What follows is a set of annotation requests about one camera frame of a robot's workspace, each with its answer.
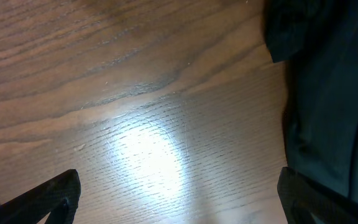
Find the black garment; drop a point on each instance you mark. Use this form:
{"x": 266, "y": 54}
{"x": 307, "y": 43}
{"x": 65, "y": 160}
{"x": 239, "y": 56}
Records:
{"x": 319, "y": 39}

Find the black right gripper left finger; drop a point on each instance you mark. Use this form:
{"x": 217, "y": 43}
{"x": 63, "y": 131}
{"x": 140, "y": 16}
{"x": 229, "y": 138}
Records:
{"x": 56, "y": 199}

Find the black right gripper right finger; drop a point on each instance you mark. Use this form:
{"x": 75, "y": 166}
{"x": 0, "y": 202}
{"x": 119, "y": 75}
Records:
{"x": 306, "y": 201}

